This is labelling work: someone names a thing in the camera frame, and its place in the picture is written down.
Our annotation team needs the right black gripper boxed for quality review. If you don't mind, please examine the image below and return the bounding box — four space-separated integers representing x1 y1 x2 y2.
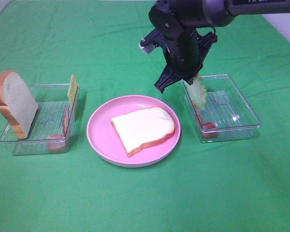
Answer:
154 28 218 93

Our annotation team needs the green lettuce leaf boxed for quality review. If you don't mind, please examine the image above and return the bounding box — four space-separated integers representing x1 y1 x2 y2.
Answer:
185 74 207 110

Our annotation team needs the bread slice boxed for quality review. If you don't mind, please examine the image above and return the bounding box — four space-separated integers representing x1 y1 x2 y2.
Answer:
0 70 38 139
111 106 175 157

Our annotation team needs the bacon strip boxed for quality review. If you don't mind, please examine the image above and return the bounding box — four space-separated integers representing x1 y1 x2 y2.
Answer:
192 102 219 138
47 106 70 153

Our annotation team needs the yellow cheese slice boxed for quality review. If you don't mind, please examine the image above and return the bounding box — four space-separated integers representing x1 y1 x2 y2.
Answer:
67 74 77 106

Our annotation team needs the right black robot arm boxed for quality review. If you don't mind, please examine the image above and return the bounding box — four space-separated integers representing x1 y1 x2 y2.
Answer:
139 0 290 92

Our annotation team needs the right clear plastic tray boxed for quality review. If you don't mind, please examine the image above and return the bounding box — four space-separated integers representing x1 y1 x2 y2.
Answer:
182 74 261 143

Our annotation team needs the clear plastic tray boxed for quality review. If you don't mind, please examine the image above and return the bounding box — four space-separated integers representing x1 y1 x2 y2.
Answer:
182 74 261 143
0 83 80 156

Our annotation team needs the pink round plate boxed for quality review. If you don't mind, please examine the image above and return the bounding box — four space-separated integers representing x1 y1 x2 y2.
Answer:
87 95 181 168

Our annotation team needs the green tablecloth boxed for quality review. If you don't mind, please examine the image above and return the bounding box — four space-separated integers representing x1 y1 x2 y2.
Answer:
0 0 290 232

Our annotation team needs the left clear plastic tray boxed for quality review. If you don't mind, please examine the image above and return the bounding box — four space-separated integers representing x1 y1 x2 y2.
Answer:
0 83 80 156

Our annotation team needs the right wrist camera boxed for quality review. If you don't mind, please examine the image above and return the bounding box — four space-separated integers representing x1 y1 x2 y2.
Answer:
139 29 166 54

